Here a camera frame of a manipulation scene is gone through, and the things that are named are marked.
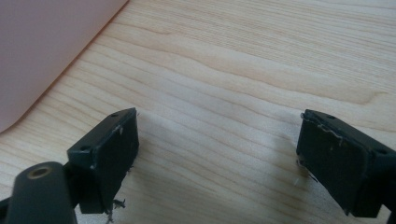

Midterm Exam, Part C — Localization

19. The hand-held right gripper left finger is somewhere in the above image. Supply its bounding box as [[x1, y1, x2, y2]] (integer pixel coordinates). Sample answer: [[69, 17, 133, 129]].
[[66, 107, 140, 215]]

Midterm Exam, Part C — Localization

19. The pink mat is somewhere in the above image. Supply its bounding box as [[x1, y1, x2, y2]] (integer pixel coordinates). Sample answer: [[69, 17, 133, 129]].
[[0, 0, 130, 134]]

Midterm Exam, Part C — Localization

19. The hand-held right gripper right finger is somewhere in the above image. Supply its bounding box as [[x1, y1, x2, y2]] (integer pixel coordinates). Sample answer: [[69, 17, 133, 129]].
[[295, 108, 396, 218]]

